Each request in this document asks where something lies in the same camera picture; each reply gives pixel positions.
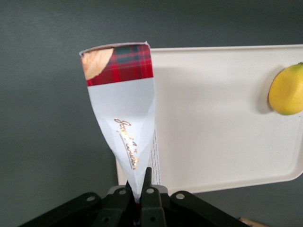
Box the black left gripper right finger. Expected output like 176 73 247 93
139 166 168 227

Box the red plaid cookie box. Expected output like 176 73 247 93
78 40 162 204

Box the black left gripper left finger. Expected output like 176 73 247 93
93 180 134 227

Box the cream rectangular tray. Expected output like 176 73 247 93
115 44 303 193

